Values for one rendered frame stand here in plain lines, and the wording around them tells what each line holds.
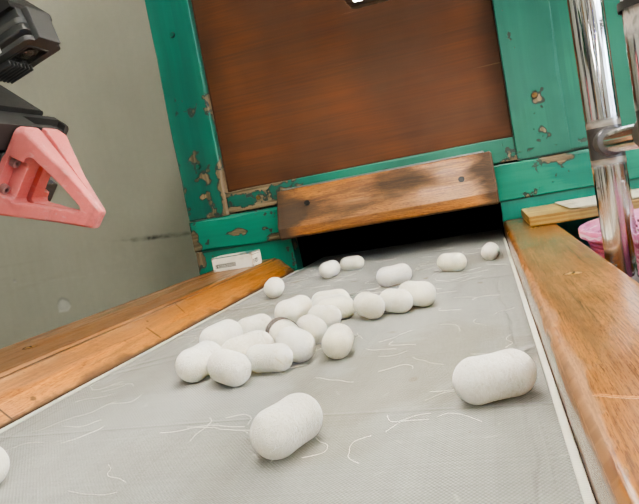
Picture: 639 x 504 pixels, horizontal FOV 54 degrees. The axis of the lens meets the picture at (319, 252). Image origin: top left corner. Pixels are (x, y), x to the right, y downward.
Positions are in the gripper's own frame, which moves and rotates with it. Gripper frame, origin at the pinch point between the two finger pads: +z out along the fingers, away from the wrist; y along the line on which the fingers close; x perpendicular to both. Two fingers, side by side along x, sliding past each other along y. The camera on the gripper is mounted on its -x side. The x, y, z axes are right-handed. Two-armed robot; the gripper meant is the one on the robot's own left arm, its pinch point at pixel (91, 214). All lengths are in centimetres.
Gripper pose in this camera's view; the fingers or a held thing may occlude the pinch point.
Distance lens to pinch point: 47.7
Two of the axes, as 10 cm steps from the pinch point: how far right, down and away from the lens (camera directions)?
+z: 8.4, 5.2, -1.7
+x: -4.7, 8.5, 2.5
